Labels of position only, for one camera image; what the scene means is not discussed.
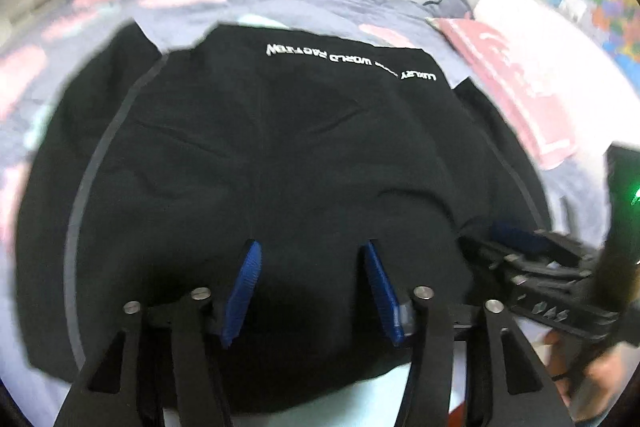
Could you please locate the person's right hand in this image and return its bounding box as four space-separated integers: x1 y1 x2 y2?
544 331 637 424

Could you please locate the pink pillow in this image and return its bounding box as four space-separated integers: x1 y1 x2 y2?
436 18 585 170

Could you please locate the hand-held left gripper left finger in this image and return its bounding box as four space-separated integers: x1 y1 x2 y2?
52 239 264 427

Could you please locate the black jacket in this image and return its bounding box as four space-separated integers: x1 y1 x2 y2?
15 19 563 413

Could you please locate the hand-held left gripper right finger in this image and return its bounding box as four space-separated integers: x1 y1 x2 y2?
362 239 574 427

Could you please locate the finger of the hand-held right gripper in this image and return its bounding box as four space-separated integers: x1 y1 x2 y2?
459 220 598 290

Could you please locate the grey pillow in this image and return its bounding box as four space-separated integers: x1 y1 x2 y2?
423 0 474 20

